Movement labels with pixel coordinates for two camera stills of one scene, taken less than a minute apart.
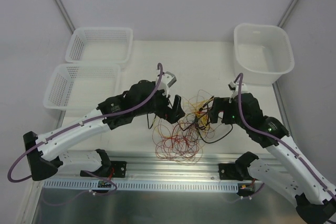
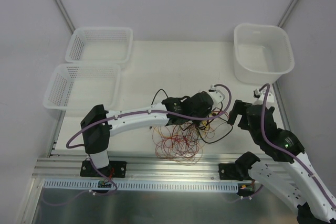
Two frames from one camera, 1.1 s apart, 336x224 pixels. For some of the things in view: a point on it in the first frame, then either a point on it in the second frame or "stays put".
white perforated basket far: [101, 45] stays put
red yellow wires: [183, 139] stays put
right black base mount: [236, 171] stays put
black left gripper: [168, 108] -> [200, 106]
